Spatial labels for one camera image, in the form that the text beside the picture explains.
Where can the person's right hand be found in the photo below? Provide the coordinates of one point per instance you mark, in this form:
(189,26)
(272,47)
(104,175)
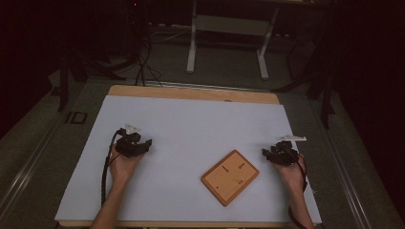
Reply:
(294,176)

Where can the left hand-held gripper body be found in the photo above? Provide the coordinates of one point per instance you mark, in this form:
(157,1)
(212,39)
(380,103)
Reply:
(127,144)

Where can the person's left hand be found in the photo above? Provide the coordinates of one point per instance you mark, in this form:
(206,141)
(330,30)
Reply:
(122,168)

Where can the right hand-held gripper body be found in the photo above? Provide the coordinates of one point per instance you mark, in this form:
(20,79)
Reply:
(285,152)

